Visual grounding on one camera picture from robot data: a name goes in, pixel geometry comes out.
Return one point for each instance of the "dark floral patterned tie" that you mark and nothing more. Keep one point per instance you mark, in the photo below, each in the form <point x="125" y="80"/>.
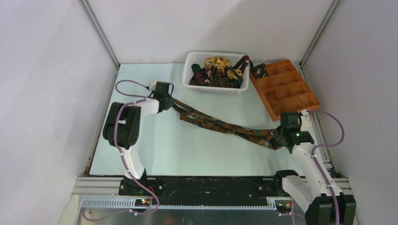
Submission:
<point x="261" y="137"/>

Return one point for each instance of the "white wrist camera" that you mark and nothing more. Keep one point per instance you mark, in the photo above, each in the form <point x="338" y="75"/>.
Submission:
<point x="152" y="85"/>
<point x="306" y="123"/>

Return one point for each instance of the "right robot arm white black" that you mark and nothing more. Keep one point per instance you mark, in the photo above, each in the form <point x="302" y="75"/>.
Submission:
<point x="322" y="200"/>

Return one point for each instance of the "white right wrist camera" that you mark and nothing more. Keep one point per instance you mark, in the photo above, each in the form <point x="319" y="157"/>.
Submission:
<point x="306" y="123"/>

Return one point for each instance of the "white plastic mesh basket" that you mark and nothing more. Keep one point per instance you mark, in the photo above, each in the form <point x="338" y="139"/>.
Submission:
<point x="196" y="57"/>

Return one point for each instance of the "rolled dark patterned tie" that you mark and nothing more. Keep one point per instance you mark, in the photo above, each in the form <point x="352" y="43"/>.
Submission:
<point x="260" y="71"/>

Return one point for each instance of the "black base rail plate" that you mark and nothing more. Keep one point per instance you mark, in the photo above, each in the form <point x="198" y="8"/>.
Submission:
<point x="204" y="190"/>

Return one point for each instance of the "brown dark patterned tie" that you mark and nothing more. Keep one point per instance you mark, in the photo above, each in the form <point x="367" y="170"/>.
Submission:
<point x="210" y="78"/>

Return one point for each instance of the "red navy striped tie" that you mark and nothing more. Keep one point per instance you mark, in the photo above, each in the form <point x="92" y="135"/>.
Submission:
<point x="243" y="63"/>

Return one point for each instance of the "orange compartment tray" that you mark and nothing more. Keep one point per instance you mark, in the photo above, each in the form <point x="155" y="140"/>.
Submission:
<point x="284" y="90"/>

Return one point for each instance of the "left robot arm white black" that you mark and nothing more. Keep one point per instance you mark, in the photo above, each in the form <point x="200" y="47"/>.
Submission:
<point x="124" y="120"/>

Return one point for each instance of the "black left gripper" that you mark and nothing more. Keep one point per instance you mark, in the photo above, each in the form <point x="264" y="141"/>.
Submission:
<point x="171" y="102"/>

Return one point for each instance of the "green navy plaid tie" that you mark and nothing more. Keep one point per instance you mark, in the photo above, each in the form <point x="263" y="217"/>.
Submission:
<point x="196" y="68"/>

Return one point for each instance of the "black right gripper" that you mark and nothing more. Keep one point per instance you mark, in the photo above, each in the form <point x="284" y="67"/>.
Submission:
<point x="275" y="134"/>

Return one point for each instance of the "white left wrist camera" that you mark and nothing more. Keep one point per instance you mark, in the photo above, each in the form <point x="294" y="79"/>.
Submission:
<point x="152" y="85"/>

